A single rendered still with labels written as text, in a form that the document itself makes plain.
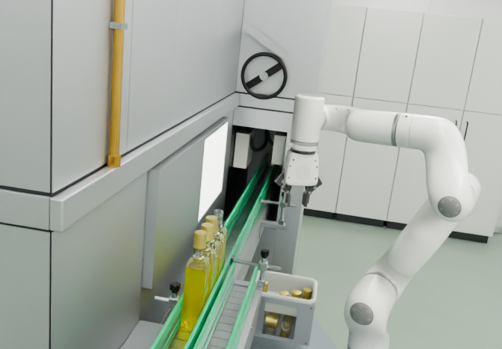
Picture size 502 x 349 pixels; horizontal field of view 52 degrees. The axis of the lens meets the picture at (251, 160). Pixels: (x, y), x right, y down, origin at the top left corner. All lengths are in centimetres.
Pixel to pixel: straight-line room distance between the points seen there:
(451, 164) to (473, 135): 404
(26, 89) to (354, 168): 459
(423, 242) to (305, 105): 48
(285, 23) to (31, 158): 166
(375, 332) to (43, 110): 105
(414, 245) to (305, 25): 127
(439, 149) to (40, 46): 94
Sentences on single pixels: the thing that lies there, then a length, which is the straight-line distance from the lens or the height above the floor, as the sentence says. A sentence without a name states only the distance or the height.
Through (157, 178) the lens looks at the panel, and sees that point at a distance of 137.
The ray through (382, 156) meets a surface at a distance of 529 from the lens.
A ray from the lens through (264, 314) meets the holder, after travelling 185.
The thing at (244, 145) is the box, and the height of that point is 129.
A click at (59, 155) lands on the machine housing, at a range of 94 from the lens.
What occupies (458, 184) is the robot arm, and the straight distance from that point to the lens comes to 133.
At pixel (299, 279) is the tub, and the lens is 195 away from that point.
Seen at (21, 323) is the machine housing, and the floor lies 131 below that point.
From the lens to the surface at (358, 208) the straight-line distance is 543.
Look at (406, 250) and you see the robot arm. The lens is 146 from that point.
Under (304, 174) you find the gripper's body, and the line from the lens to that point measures 152.
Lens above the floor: 188
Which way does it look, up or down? 15 degrees down
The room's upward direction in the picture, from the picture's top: 6 degrees clockwise
